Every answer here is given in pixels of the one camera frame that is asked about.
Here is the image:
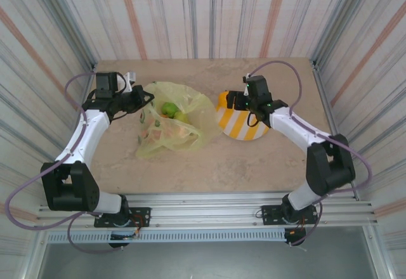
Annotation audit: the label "slotted grey cable duct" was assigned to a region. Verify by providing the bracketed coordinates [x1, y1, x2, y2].
[46, 230, 288, 244]

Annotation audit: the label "black connector box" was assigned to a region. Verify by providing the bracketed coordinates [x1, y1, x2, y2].
[108, 233, 131, 249]
[284, 227, 308, 247]

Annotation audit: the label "bumpy bright green fruit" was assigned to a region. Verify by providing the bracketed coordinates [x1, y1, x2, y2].
[160, 101, 178, 117]

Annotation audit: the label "red and black wires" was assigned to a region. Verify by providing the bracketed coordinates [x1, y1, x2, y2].
[133, 214, 143, 238]
[294, 217, 308, 234]

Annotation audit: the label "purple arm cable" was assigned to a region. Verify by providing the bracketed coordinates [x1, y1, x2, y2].
[249, 60, 372, 247]
[5, 72, 140, 254]

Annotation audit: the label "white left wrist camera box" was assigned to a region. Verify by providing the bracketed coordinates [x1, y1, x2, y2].
[121, 71, 137, 92]

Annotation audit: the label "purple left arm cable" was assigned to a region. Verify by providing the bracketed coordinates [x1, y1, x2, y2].
[5, 72, 140, 254]

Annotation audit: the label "yellow white striped plate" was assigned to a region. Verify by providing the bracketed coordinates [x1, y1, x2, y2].
[214, 96, 270, 141]

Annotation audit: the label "aluminium side rail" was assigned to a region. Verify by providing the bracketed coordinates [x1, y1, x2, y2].
[310, 59, 361, 201]
[62, 62, 98, 158]

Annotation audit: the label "yellow avocado print plastic bag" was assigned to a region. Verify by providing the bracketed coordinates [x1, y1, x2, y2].
[135, 81, 223, 162]

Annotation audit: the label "aluminium mounting rail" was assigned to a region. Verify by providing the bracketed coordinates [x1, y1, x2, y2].
[33, 191, 380, 229]

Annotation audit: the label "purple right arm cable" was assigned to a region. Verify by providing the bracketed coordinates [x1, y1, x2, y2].
[249, 60, 372, 247]

